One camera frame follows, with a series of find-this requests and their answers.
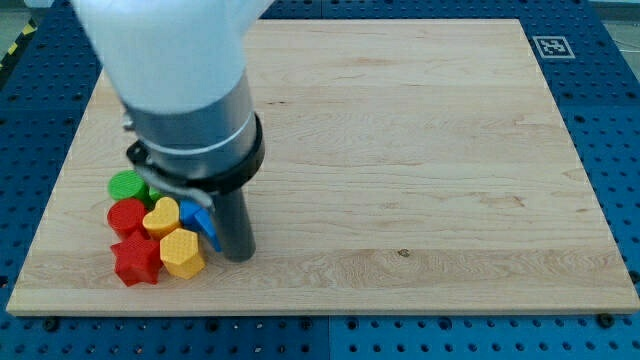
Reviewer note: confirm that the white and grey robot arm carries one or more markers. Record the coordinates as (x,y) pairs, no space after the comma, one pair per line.
(180,71)

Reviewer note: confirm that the green star block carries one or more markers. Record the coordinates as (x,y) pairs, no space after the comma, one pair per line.
(154,194)

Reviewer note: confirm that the red star block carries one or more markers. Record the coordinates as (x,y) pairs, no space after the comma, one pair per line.
(137,260)

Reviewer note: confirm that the wooden board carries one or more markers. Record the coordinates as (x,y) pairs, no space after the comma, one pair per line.
(414,167)

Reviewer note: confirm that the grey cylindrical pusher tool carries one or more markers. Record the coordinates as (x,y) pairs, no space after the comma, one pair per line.
(233,227)

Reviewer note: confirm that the blue triangle block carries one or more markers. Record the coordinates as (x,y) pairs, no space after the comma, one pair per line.
(204,224)

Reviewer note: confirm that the blue cube block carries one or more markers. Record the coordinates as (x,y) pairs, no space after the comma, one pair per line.
(187,213)

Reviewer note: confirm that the yellow hexagon block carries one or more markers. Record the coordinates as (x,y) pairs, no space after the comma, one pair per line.
(181,253)

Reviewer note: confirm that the yellow heart block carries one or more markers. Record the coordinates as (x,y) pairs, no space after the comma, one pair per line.
(163,219)

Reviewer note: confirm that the green cylinder block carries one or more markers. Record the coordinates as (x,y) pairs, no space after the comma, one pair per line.
(127,184)

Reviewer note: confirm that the red cylinder block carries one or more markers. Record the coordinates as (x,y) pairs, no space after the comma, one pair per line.
(125,217)

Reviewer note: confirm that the white fiducial marker tag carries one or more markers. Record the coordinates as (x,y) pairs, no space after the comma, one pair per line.
(553,47)

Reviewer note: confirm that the black and yellow hazard tape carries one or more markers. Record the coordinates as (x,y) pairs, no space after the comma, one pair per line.
(18,46)

